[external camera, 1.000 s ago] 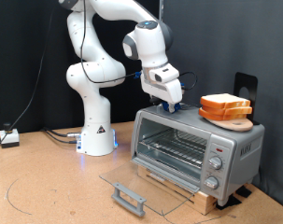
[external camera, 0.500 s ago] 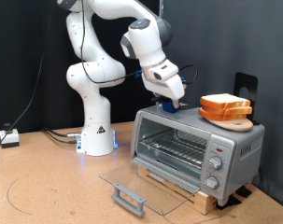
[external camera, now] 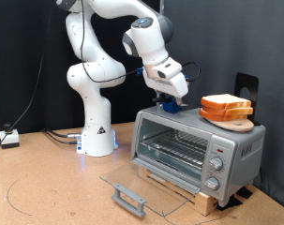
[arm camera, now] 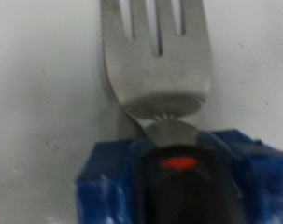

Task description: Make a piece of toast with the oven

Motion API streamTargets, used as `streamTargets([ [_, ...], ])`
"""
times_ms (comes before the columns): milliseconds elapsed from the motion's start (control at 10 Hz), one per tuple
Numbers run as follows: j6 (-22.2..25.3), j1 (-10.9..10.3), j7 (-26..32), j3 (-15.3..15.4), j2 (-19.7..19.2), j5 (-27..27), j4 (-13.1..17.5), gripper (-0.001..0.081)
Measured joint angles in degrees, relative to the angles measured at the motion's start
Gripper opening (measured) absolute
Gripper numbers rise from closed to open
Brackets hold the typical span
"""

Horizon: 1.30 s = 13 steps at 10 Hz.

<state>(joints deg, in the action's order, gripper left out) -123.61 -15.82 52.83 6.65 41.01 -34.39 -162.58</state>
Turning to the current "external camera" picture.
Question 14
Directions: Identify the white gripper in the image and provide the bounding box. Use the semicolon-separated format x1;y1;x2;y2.
143;56;190;107

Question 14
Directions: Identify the blue spatula grip block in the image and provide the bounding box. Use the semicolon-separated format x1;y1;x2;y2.
161;96;183;114

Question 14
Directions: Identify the white bread slice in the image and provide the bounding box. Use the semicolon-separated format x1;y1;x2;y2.
202;106;255;117
200;94;252;111
199;108;249;122

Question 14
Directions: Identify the metal oven rack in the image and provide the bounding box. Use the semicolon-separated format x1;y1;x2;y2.
140;129;209;168

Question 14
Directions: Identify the silver oven knob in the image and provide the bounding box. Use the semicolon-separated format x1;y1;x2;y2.
204;176;220;191
209;157;224;172

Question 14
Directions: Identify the silver toaster oven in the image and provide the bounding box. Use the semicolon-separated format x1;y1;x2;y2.
130;102;267;208

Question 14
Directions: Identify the black metal bookend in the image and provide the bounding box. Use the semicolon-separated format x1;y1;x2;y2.
234;72;262;127

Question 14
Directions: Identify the round wooden cutting board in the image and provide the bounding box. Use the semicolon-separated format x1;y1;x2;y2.
206;116;256;133

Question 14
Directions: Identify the slotted wooden block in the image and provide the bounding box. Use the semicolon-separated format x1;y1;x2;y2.
137;165;219;217

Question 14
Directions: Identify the black foam pad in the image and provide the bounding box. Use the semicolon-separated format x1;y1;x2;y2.
236;185;254;200
216;195;244;212

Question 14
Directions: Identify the white emergency stop box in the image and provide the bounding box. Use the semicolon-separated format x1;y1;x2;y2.
0;123;21;149

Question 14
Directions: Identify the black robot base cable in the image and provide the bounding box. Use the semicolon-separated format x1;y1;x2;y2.
42;127;83;139
45;131;80;145

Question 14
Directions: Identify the black camera cable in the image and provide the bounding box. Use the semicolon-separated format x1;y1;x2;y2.
80;0;202;84

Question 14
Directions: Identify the long black hanging cable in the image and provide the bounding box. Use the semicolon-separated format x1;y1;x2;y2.
0;0;55;165

